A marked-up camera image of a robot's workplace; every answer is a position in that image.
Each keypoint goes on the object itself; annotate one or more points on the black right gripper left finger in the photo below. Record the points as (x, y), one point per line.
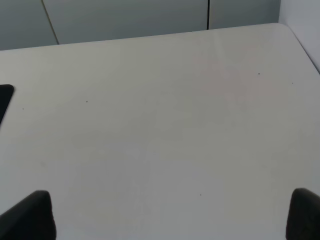
(30, 219)

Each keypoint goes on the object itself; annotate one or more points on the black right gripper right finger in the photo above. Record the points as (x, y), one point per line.
(303, 221)

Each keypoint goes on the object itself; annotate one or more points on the black mouse pad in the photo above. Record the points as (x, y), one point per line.
(6, 93)

